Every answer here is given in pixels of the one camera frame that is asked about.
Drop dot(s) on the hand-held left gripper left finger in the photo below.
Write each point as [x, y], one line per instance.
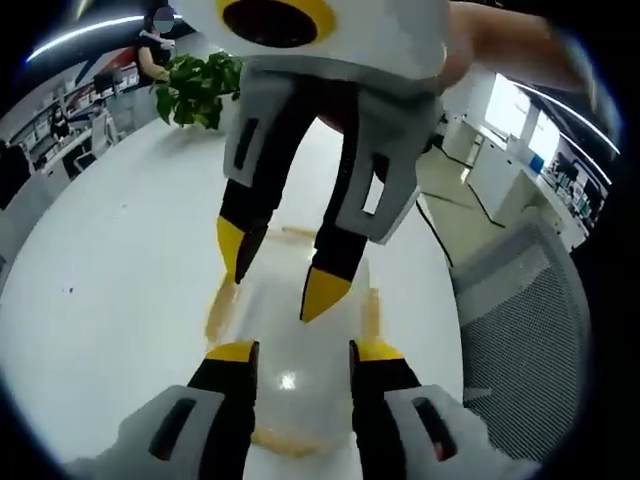
[185, 430]

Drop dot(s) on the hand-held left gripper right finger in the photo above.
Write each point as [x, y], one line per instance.
[415, 430]

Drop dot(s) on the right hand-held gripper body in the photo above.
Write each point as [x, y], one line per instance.
[380, 40]

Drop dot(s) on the clear box with yellow buckles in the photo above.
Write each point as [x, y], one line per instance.
[280, 320]

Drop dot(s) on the person's right hand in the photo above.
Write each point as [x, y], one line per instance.
[457, 55]

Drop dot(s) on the green potted plant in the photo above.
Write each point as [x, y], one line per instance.
[195, 92]

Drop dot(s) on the white cabinet row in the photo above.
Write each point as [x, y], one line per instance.
[490, 165]

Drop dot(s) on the grey mesh office chair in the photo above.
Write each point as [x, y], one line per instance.
[530, 340]

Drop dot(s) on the ceiling light strip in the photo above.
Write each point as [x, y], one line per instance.
[85, 35]
[565, 110]

